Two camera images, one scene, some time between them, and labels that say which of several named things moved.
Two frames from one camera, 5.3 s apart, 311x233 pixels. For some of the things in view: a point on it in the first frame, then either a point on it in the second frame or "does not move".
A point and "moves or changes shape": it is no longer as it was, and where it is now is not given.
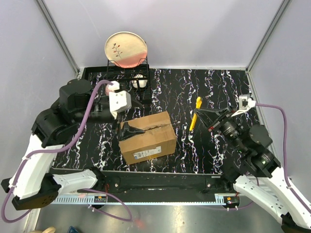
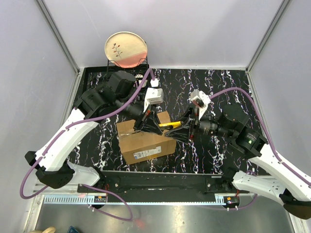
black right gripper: [209, 116] to [183, 133]
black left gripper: [128, 131] to [150, 124]
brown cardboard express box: [159, 140] does not move
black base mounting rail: [126, 183] does not move
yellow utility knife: [198, 102] moves or changes shape
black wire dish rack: [135, 78] does not move
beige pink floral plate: [126, 49] does not move
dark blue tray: [72, 229] does not move
